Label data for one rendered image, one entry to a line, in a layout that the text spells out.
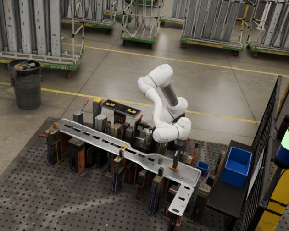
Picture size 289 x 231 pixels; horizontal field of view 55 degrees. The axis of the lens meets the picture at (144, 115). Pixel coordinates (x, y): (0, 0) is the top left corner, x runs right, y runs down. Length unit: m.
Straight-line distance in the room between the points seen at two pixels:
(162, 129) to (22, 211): 1.21
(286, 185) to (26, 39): 5.73
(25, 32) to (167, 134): 4.90
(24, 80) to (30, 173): 2.28
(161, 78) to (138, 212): 1.09
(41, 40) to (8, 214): 4.49
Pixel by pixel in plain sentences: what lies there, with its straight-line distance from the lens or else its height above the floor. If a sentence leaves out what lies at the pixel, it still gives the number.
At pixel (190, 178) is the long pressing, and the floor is 1.00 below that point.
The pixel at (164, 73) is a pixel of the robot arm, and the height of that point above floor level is 1.60.
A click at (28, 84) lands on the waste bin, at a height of 0.47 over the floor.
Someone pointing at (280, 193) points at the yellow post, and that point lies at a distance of 1.48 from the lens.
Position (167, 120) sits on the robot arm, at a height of 1.01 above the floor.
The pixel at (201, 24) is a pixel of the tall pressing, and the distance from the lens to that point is 8.86.
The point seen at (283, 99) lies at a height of 0.64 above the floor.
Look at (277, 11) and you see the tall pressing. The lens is 9.59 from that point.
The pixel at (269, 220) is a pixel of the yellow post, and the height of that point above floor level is 1.38.
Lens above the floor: 2.45
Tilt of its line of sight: 31 degrees down
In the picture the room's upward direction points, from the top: 7 degrees clockwise
